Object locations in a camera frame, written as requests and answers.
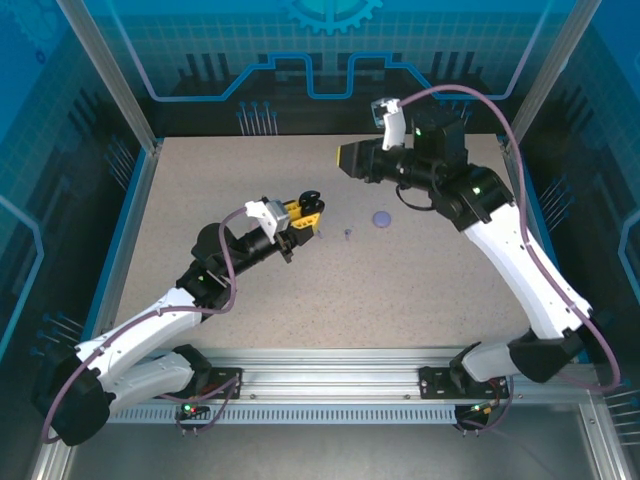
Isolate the small LED circuit board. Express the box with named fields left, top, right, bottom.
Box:
left=177, top=397, right=211, bottom=421
left=457, top=399, right=501, bottom=421

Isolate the grey metal bottom panel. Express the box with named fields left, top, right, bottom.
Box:
left=64, top=422, right=601, bottom=480

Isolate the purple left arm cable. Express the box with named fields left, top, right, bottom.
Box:
left=40, top=208, right=251, bottom=445

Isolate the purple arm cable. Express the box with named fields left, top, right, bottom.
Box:
left=40, top=208, right=251, bottom=445
left=397, top=83, right=624, bottom=436

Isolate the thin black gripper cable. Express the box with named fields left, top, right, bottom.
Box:
left=395, top=183, right=437, bottom=212

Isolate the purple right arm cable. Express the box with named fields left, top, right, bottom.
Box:
left=397, top=83, right=624, bottom=436

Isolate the blue aluminium side rail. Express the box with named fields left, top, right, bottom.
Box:
left=502, top=142, right=591, bottom=364
left=79, top=142, right=164, bottom=341

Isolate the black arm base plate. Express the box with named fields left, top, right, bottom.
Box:
left=152, top=367, right=246, bottom=401
left=418, top=364, right=516, bottom=401

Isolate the aluminium frame post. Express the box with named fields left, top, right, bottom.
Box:
left=53, top=0, right=164, bottom=154
left=502, top=0, right=604, bottom=154

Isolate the aluminium mounting rail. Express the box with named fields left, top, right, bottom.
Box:
left=149, top=346, right=599, bottom=401

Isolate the slotted grey cable duct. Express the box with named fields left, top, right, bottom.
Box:
left=107, top=403, right=464, bottom=426

